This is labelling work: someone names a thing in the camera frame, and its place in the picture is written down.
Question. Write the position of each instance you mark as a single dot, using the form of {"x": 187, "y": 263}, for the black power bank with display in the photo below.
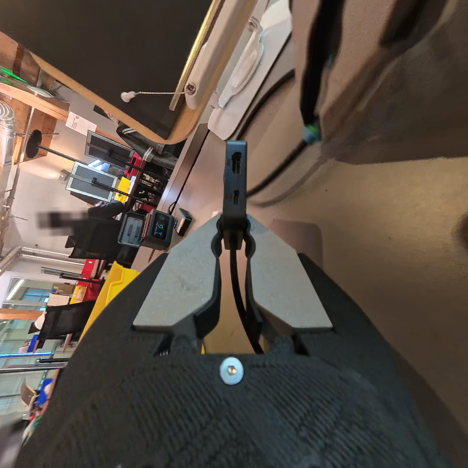
{"x": 153, "y": 230}

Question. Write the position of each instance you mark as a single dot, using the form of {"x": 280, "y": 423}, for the grey framed dark panel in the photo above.
{"x": 106, "y": 144}
{"x": 91, "y": 181}

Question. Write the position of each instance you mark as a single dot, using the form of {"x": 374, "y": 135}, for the yellow plastic bin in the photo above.
{"x": 109, "y": 292}

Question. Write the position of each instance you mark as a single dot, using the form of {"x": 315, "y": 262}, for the green lit exit sign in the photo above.
{"x": 11, "y": 75}

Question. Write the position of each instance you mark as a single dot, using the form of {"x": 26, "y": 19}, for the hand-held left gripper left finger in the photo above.
{"x": 175, "y": 289}

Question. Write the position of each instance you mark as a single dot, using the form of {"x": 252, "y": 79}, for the black multiport hub adapter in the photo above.
{"x": 234, "y": 204}

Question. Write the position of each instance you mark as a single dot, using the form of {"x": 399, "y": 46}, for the small black battery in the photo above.
{"x": 182, "y": 221}

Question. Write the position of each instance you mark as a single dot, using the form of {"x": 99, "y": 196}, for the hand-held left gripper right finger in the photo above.
{"x": 289, "y": 289}

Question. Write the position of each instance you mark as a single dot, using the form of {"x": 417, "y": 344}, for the white paper notice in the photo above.
{"x": 80, "y": 123}

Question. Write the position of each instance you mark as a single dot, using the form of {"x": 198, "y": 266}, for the wooden board with black panel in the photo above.
{"x": 91, "y": 44}

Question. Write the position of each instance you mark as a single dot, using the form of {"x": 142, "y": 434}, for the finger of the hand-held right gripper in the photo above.
{"x": 365, "y": 102}
{"x": 303, "y": 44}

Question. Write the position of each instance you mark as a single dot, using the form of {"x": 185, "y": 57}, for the black floor lamp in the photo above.
{"x": 33, "y": 144}

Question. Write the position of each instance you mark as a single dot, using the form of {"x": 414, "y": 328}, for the silver ventilation duct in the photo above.
{"x": 7, "y": 146}

